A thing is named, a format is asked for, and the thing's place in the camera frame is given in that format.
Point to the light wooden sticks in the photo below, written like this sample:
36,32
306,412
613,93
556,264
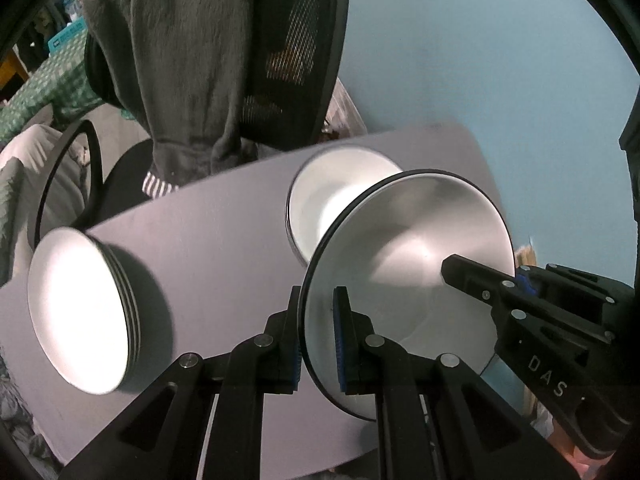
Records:
526,255

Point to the black office chair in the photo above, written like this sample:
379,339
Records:
310,35

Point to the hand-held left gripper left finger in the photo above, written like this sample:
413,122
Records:
296,360

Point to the green checked cloth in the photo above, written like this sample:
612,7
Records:
50,85

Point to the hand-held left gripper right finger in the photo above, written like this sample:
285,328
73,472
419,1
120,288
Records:
339,345

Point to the person's right forearm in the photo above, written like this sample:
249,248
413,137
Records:
565,460

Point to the grey floral cloth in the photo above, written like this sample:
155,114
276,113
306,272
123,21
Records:
20,410

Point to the stack of white plates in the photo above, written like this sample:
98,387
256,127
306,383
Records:
75,310

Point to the white black-rimmed plate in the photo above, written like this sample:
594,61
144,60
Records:
138,330
131,320

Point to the grey quilted duvet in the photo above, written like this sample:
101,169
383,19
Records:
20,150

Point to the grey fleece robe striped cuffs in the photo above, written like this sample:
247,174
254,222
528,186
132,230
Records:
190,60

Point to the black chair armrest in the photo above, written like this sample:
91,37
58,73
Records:
97,160

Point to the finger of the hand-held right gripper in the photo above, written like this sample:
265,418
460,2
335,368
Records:
475,277
527,282

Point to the orange wooden board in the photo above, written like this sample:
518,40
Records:
15,72

